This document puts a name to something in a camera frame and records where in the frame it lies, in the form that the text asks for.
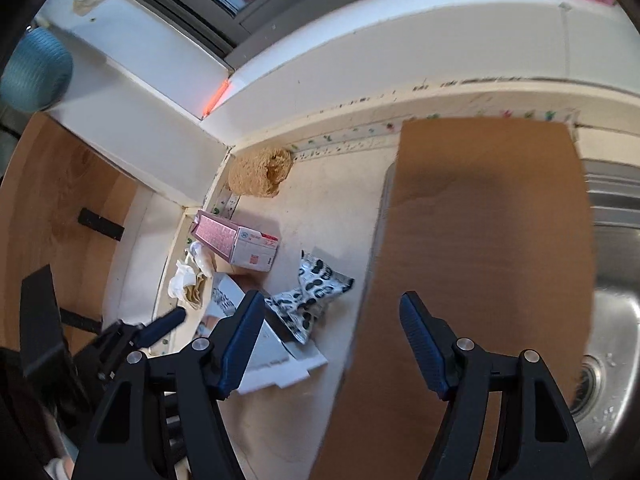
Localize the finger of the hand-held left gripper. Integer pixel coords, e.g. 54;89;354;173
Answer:
139;307;187;349

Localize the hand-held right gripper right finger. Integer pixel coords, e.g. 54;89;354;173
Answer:
399;291;593;480

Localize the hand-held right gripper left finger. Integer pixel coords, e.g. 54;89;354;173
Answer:
72;290;266;480

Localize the brown cardboard box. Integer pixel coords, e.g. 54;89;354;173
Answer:
310;116;594;480

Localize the white and brown flattened carton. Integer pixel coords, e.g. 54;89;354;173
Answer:
200;275;329;397

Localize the white crumpled tissue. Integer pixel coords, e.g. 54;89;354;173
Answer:
167;241;216;311

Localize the black and white patterned wrapper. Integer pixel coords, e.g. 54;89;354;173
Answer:
264;250;356;345

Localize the pink strawberry milk carton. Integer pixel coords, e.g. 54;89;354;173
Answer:
192;210;280;273

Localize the wooden cabinet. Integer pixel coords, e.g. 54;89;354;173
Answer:
0;110;151;356

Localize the tan loofah sponge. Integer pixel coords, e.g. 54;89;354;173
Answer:
227;145;294;197

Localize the stainless steel sink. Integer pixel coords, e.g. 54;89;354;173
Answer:
570;157;640;468

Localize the orange strip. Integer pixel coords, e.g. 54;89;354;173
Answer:
202;79;232;117

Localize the blue textured cup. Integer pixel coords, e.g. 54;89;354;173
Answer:
0;27;75;113

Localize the black cabinet handle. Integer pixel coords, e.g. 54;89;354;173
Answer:
77;208;125;241
60;307;104;334

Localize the grey window frame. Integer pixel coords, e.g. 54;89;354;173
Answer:
80;0;532;69

